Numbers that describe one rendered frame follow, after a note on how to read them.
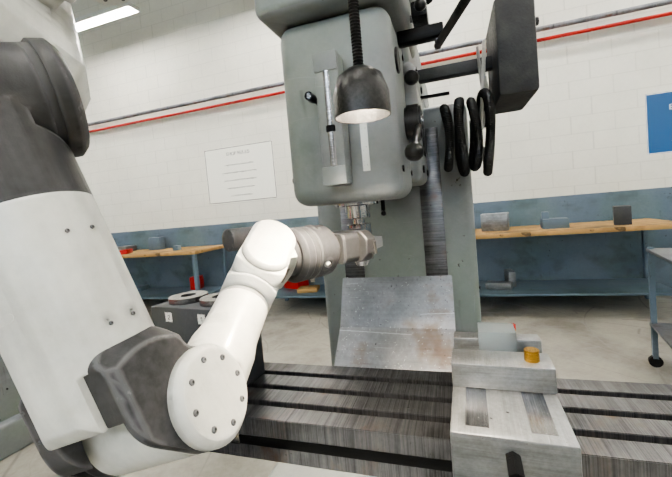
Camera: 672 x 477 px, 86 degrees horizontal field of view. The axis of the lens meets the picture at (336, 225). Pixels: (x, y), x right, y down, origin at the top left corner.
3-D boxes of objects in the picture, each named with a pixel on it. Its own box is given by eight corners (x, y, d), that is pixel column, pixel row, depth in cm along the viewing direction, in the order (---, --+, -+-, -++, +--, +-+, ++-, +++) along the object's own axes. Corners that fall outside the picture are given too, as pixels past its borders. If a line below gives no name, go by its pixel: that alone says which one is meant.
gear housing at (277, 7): (398, -22, 53) (392, -93, 52) (252, 19, 60) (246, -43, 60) (418, 60, 85) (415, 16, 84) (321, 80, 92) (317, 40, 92)
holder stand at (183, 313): (231, 398, 76) (221, 304, 75) (158, 384, 85) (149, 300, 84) (265, 372, 86) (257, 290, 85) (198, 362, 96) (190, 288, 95)
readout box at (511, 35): (546, 88, 76) (540, -14, 75) (499, 96, 79) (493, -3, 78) (527, 109, 95) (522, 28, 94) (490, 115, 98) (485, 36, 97)
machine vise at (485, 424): (585, 504, 43) (580, 414, 42) (453, 481, 48) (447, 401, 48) (533, 370, 76) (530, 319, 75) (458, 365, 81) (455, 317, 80)
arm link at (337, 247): (375, 219, 64) (327, 224, 55) (379, 273, 64) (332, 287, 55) (324, 221, 72) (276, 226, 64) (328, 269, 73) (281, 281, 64)
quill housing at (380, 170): (405, 197, 58) (389, -6, 57) (288, 208, 65) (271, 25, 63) (416, 197, 76) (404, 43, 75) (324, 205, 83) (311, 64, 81)
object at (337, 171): (347, 183, 57) (335, 48, 56) (323, 186, 58) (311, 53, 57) (353, 184, 61) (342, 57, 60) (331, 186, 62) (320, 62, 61)
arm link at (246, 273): (301, 229, 54) (281, 287, 43) (280, 271, 59) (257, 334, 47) (260, 211, 53) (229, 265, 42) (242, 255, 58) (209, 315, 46)
